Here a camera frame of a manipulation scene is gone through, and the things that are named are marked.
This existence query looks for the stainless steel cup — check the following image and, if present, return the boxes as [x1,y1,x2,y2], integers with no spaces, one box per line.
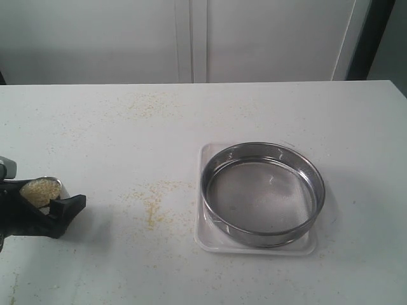
[20,177,69,215]

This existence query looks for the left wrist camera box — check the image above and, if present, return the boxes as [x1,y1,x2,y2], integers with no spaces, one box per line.
[0,156,17,180]

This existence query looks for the white plastic tray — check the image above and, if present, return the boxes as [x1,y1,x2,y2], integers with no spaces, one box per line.
[193,142,319,255]

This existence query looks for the white cabinet doors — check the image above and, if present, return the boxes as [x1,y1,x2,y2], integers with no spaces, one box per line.
[1,1,371,85]

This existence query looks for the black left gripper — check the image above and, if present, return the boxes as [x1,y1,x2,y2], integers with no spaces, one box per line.
[1,180,86,239]

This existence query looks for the round steel mesh sieve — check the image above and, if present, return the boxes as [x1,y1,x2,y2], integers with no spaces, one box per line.
[200,142,326,248]

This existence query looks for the pile of tan grain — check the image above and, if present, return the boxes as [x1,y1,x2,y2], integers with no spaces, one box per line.
[20,178,62,208]

